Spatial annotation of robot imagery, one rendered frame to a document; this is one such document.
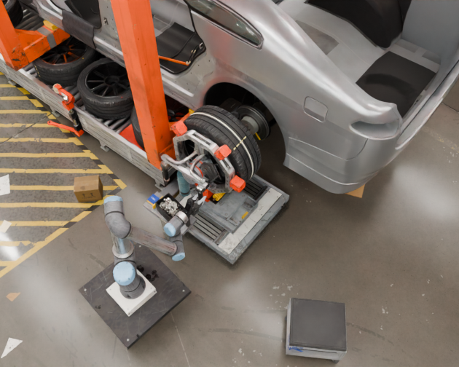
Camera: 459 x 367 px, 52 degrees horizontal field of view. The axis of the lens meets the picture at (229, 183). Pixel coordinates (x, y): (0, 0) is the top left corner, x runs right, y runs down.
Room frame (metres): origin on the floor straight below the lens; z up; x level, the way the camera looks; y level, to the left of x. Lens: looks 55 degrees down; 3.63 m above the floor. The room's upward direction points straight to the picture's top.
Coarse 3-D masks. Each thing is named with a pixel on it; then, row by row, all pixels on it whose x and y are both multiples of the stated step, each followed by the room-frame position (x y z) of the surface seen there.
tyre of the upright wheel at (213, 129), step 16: (208, 112) 2.36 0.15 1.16; (224, 112) 2.34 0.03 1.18; (192, 128) 2.27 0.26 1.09; (208, 128) 2.19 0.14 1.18; (224, 128) 2.21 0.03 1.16; (240, 128) 2.23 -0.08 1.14; (240, 144) 2.12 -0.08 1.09; (256, 144) 2.18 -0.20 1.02; (240, 160) 2.03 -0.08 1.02; (256, 160) 2.11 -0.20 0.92; (240, 176) 1.99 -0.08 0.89
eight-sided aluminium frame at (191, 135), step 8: (176, 136) 2.28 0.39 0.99; (184, 136) 2.20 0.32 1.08; (192, 136) 2.17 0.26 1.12; (200, 136) 2.17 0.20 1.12; (176, 144) 2.27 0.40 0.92; (200, 144) 2.11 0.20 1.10; (208, 144) 2.12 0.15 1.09; (216, 144) 2.10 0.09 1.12; (176, 152) 2.27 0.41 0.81; (216, 160) 2.02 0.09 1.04; (224, 160) 2.03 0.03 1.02; (224, 168) 1.98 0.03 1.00; (232, 168) 2.00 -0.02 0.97; (232, 176) 1.98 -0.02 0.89; (216, 184) 2.11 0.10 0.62; (224, 184) 2.05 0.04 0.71; (216, 192) 2.03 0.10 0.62; (224, 192) 1.98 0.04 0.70
